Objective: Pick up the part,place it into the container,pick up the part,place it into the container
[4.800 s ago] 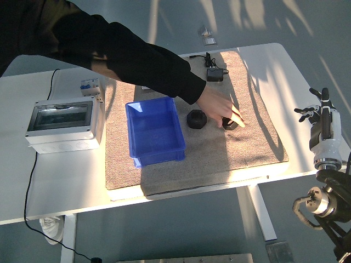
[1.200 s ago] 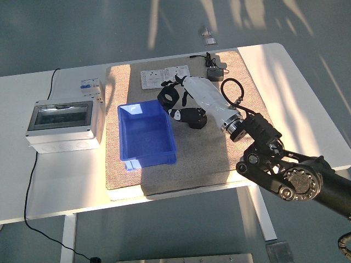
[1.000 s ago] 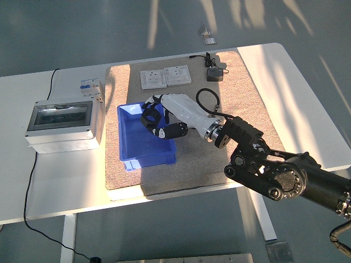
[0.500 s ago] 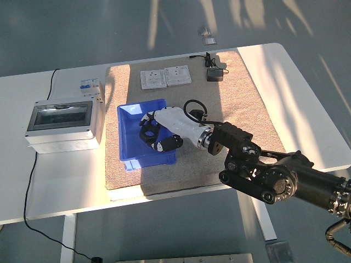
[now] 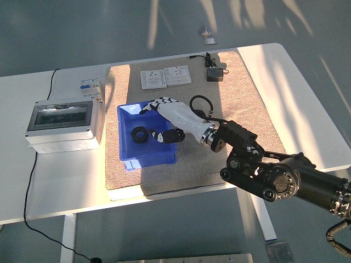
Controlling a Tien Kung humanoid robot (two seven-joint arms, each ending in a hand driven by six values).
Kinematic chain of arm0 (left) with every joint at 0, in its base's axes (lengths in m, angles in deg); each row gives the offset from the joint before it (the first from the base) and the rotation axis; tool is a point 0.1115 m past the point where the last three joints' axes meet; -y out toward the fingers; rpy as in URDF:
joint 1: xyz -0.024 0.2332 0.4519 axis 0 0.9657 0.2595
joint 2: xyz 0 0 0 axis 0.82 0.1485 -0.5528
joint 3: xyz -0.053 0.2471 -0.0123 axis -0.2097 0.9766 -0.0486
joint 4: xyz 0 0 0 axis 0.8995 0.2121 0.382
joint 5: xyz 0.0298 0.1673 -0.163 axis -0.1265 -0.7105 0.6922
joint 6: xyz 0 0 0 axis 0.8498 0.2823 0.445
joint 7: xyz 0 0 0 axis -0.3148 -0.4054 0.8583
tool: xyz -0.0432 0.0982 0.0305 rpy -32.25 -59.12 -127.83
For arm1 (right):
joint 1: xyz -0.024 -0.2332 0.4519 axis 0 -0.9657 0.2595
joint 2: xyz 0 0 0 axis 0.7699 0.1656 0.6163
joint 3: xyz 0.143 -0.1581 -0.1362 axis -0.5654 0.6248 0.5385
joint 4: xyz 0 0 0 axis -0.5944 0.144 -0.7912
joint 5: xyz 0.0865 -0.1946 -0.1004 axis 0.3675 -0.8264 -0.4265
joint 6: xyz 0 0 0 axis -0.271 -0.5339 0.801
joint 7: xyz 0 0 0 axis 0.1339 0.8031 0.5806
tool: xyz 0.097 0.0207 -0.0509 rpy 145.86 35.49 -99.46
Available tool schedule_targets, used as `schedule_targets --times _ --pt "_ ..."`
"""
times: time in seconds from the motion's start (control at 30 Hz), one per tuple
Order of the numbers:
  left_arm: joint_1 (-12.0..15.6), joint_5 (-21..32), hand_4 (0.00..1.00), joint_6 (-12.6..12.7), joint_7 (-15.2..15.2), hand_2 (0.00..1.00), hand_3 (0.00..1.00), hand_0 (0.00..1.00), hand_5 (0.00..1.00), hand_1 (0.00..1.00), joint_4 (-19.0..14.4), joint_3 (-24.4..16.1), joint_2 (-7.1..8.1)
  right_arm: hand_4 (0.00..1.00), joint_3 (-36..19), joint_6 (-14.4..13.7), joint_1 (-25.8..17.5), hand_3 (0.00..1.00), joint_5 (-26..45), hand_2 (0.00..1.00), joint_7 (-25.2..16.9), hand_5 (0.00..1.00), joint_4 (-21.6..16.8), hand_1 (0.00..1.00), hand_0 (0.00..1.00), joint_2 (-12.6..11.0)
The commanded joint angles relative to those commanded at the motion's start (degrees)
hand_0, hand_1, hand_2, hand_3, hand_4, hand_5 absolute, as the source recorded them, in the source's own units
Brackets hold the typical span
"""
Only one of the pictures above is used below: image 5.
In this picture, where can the small dark hex nut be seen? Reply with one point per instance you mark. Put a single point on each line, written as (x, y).
(134, 137)

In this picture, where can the black power adapter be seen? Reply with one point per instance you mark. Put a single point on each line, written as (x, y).
(214, 75)

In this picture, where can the white table leg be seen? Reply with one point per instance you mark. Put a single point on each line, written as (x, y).
(68, 238)
(266, 224)

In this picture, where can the grey-brown mat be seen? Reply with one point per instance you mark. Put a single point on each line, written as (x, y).
(192, 164)

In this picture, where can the white circuit breaker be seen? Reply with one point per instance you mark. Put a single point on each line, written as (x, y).
(89, 86)

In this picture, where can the grey metal base plate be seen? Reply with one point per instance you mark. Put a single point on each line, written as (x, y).
(192, 259)

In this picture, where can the robot right hand white shell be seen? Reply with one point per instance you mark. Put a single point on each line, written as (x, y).
(181, 117)

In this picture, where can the grey table foot plate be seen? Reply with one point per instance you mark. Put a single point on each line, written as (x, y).
(279, 253)

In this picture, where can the grey distribution box clear lid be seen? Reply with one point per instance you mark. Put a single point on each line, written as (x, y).
(60, 117)

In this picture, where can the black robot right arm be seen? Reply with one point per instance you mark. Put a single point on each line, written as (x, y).
(282, 180)

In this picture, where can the white socket panel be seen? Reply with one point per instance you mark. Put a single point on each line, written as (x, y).
(153, 79)
(178, 75)

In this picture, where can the blue plastic box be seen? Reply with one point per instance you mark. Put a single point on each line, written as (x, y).
(148, 153)

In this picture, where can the silver floor socket plate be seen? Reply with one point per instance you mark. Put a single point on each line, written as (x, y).
(204, 31)
(209, 41)

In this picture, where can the black floor plug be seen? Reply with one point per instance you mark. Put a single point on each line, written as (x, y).
(96, 259)

